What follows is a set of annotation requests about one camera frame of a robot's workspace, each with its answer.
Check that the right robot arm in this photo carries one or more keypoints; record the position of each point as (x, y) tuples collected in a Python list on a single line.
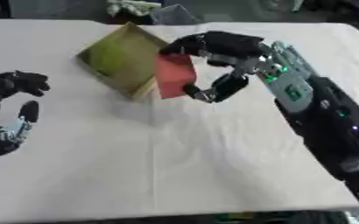
[(320, 110)]

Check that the green and white bag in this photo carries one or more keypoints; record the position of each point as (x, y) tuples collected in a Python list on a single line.
[(132, 7)]

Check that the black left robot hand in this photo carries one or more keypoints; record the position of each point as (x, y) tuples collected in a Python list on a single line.
[(9, 96)]

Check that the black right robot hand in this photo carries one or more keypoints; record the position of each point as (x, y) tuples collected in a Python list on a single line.
[(223, 43)]

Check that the grey bag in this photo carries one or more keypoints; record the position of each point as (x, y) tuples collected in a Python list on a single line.
[(171, 15)]

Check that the cardboard box with green inside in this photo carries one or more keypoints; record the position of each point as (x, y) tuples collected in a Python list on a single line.
[(120, 59)]

